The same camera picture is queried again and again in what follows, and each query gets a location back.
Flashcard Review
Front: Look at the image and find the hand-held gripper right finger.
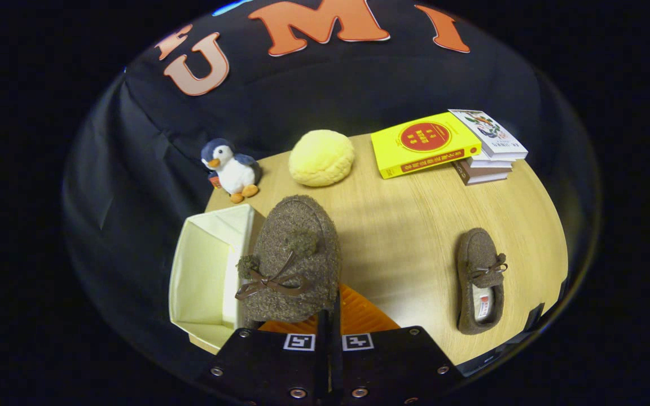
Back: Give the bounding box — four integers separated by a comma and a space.
332, 285, 465, 406

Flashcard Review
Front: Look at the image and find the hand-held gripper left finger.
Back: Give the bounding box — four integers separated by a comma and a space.
198, 309, 331, 404

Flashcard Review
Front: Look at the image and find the brown fabric storage box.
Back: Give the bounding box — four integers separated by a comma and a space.
168, 203, 266, 351

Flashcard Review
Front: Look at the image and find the brown fuzzy shoe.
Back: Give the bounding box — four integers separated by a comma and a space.
456, 227, 508, 336
235, 195, 341, 329

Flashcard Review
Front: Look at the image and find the penguin plush toy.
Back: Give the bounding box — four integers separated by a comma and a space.
201, 138, 262, 204

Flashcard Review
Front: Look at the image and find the brown cover book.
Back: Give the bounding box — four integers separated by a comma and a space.
453, 160, 512, 186

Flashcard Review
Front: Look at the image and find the yellow plush bread toy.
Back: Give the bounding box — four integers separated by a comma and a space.
288, 129, 355, 188

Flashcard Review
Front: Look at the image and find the yellow book with red circle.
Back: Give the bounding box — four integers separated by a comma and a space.
370, 111, 482, 180

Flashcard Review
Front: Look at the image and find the plain white book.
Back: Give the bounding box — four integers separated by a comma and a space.
468, 157, 515, 169

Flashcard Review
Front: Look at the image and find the white illustrated cover book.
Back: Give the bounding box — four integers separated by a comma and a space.
448, 108, 529, 161

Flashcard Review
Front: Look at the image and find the black backdrop cloth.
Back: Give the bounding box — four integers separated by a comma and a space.
61, 0, 602, 373

